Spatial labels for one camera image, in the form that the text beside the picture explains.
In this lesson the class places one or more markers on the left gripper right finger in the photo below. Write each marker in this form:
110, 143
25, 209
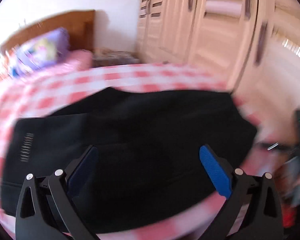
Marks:
252, 209

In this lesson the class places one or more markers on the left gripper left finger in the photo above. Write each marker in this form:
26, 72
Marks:
33, 207

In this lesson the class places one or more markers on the black pants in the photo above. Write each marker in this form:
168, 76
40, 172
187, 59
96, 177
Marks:
147, 165

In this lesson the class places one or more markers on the pink checkered bed sheet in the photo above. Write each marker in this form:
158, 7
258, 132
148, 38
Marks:
42, 94

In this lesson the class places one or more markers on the light wooden wardrobe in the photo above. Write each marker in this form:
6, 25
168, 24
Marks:
252, 45

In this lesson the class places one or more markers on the pink quilted pillow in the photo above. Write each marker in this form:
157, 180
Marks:
79, 59

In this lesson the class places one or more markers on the purple floral folded quilt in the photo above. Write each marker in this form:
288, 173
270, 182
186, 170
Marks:
41, 52

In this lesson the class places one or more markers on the floral covered nightstand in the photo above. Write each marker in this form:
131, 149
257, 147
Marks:
104, 57

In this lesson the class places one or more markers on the wooden headboard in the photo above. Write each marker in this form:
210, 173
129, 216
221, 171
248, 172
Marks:
78, 23

